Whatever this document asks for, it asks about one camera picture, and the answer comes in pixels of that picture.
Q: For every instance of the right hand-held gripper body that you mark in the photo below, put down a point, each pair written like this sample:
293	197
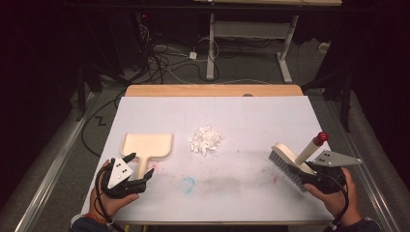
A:
332	174

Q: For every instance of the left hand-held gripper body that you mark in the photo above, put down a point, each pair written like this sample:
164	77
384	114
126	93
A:
118	174

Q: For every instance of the cream dustpan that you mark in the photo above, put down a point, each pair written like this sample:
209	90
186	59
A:
148	145

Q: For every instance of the person's left hand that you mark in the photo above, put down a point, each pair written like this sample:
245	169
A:
109	201

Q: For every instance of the person's right hand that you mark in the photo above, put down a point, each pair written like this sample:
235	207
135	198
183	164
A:
340	203

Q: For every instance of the pile of white paper scraps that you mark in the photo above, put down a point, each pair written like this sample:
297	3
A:
205	140

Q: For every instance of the dark metal stand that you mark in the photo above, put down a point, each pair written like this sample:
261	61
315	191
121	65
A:
81	96

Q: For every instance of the white table mat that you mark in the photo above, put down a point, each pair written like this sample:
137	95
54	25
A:
225	196

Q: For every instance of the wooden table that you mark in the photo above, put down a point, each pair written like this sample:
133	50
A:
212	90

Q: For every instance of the white power adapter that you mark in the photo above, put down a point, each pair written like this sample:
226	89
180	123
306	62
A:
192	55

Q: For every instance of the aluminium floor rail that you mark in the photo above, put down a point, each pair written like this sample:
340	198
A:
54	161
364	174

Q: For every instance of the white desk frame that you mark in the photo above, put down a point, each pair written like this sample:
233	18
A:
211	48

